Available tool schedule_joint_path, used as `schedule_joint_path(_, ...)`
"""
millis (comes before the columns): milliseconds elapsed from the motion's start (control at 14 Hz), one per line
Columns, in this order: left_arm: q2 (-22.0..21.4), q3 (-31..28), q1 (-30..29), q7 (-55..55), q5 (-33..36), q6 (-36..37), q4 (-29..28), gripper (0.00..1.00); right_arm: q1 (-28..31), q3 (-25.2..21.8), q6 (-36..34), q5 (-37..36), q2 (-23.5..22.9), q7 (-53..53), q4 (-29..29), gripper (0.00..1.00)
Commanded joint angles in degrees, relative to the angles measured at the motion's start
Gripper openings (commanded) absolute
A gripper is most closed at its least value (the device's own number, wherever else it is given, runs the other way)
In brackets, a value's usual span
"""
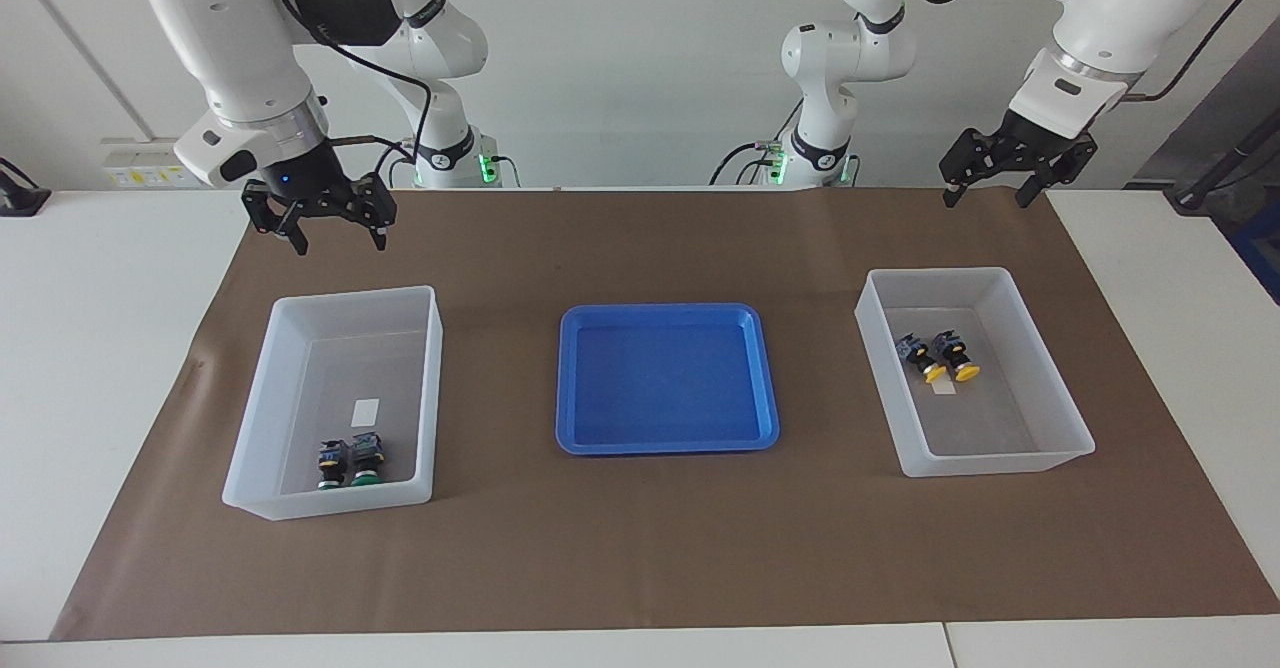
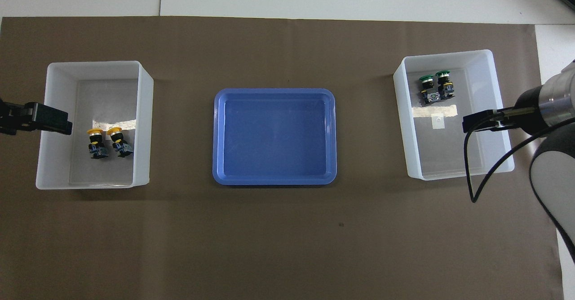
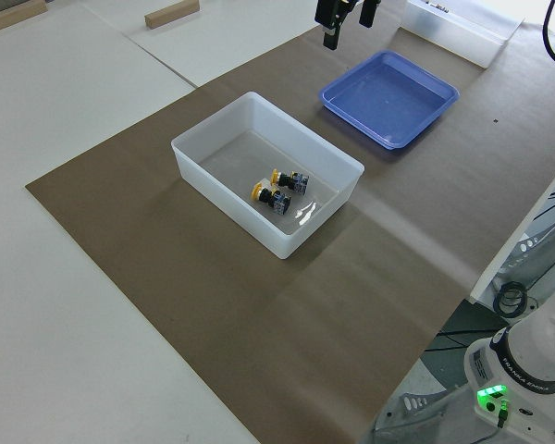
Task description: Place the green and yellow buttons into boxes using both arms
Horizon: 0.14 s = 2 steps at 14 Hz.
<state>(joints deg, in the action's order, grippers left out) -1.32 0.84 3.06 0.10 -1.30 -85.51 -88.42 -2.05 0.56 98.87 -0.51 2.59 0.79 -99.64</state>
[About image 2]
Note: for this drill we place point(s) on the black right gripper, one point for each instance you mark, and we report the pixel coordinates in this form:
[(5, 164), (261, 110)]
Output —
[(531, 111)]

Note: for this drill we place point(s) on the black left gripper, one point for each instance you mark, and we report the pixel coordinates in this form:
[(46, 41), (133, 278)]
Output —
[(11, 118)]

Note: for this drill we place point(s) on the green push button switch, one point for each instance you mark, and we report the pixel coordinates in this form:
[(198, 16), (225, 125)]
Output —
[(429, 95), (445, 89)]

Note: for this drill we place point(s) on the yellow push button switch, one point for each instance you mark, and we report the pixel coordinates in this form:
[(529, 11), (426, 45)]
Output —
[(120, 147), (96, 149)]

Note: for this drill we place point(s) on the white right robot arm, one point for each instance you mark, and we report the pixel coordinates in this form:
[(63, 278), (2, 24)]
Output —
[(557, 169)]

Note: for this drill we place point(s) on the translucent white plastic box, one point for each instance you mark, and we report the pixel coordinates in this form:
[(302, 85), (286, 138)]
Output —
[(112, 169), (471, 156)]

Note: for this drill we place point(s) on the white paper label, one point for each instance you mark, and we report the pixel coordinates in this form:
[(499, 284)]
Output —
[(438, 121)]

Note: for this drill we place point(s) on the blue plastic tray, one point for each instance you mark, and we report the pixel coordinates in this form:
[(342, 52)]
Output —
[(274, 138)]

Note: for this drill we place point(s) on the brown paper table mat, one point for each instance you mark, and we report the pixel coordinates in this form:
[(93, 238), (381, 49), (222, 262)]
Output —
[(269, 246)]

